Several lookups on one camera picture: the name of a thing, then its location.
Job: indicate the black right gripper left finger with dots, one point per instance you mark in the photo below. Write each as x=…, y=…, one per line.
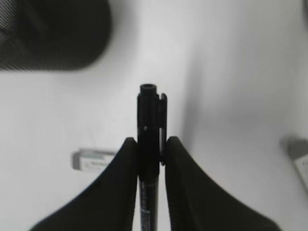
x=108, y=204

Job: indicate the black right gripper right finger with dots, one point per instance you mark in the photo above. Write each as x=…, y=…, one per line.
x=197, y=203

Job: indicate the black marker pen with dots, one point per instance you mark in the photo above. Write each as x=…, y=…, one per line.
x=151, y=140

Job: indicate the grey eraser in middle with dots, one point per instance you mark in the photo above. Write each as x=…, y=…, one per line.
x=91, y=160

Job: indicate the grey eraser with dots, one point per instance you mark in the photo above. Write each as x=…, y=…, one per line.
x=296, y=148
x=91, y=160

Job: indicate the grey eraser at right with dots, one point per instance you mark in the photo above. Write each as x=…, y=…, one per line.
x=296, y=148

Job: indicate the black mesh pen holder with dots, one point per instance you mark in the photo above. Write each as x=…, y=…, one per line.
x=53, y=35

